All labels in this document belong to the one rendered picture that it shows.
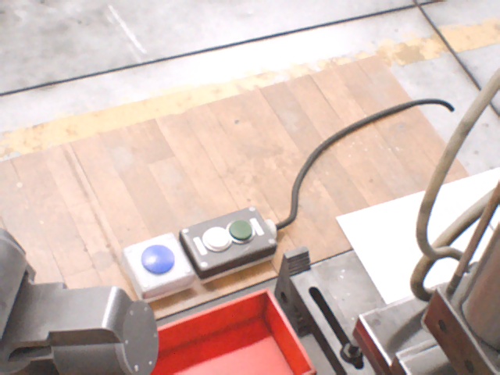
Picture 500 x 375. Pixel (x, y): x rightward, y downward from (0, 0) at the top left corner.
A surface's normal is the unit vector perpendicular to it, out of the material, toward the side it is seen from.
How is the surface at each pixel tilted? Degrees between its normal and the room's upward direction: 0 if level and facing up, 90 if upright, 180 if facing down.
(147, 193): 0
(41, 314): 26
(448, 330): 90
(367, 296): 0
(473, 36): 0
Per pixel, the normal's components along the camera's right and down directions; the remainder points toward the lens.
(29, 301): -0.33, -0.63
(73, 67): 0.11, -0.62
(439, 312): -0.89, 0.29
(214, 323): 0.44, 0.73
